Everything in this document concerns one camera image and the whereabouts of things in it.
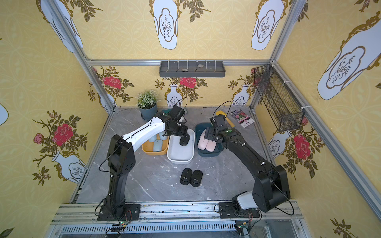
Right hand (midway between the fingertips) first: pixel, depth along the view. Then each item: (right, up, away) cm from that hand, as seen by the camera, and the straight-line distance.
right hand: (211, 134), depth 86 cm
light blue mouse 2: (-33, -8, +9) cm, 35 cm away
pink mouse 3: (+1, -8, +11) cm, 14 cm away
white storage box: (-21, -13, +8) cm, 26 cm away
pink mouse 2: (-4, -6, +11) cm, 13 cm away
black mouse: (-17, -5, +13) cm, 22 cm away
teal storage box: (-6, +2, +17) cm, 19 cm away
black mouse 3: (-9, -24, -4) cm, 26 cm away
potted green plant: (-43, +20, +17) cm, 50 cm away
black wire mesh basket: (+40, +16, -2) cm, 43 cm away
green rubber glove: (-32, +16, +34) cm, 49 cm away
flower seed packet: (+29, +9, +27) cm, 40 cm away
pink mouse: (-4, -1, +17) cm, 17 cm away
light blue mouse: (-28, +1, -24) cm, 37 cm away
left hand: (-16, 0, +6) cm, 17 cm away
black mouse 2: (-15, -23, -3) cm, 28 cm away
